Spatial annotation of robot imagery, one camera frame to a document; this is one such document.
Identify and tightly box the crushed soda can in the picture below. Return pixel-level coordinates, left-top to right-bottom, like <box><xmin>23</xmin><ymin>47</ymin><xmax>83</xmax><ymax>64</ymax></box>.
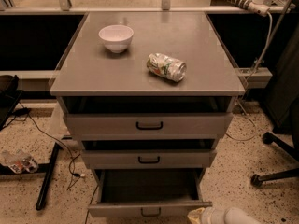
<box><xmin>147</xmin><ymin>53</ymin><xmax>187</xmax><ymax>82</ymax></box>

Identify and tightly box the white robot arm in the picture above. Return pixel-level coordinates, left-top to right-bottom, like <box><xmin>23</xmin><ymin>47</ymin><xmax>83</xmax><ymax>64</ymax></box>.
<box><xmin>188</xmin><ymin>207</ymin><xmax>262</xmax><ymax>224</ymax></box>

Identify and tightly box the white power strip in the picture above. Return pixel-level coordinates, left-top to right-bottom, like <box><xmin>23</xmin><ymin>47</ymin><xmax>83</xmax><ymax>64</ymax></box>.
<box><xmin>225</xmin><ymin>0</ymin><xmax>270</xmax><ymax>17</ymax></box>

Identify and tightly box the black office chair base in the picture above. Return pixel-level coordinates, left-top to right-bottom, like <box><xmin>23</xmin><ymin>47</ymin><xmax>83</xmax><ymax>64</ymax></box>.
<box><xmin>250</xmin><ymin>132</ymin><xmax>299</xmax><ymax>189</ymax></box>

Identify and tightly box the black bag at left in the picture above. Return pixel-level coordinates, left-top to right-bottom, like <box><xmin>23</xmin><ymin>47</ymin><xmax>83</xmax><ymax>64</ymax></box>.
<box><xmin>0</xmin><ymin>75</ymin><xmax>22</xmax><ymax>130</ymax></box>

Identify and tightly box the grey drawer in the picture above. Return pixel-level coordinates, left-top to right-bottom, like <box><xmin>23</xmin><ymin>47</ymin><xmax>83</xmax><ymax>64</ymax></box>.
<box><xmin>64</xmin><ymin>113</ymin><xmax>233</xmax><ymax>141</ymax></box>
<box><xmin>82</xmin><ymin>149</ymin><xmax>216</xmax><ymax>169</ymax></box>
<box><xmin>88</xmin><ymin>169</ymin><xmax>212</xmax><ymax>217</ymax></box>

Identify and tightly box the black floor cable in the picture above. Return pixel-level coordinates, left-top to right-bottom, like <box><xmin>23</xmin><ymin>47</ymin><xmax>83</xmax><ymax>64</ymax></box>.
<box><xmin>12</xmin><ymin>101</ymin><xmax>87</xmax><ymax>191</ymax></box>

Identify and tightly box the clear plastic bottles pack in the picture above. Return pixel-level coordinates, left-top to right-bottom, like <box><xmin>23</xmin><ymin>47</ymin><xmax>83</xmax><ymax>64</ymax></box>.
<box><xmin>1</xmin><ymin>149</ymin><xmax>39</xmax><ymax>174</ymax></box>

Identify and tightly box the grey drawer cabinet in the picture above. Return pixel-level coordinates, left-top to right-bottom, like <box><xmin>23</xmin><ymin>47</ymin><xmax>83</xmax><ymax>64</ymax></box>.
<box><xmin>49</xmin><ymin>10</ymin><xmax>247</xmax><ymax>173</ymax></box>

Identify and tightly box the white ceramic bowl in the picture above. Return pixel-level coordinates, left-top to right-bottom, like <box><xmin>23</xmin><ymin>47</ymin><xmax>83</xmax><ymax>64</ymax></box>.
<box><xmin>98</xmin><ymin>24</ymin><xmax>134</xmax><ymax>53</ymax></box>

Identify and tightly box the white cord on floor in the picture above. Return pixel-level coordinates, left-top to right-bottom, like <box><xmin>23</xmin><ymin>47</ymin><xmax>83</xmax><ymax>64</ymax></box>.
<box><xmin>224</xmin><ymin>12</ymin><xmax>274</xmax><ymax>142</ymax></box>

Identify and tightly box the black floor stand bar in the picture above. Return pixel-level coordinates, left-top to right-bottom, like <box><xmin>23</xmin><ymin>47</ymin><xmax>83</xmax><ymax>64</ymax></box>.
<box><xmin>36</xmin><ymin>143</ymin><xmax>61</xmax><ymax>211</ymax></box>

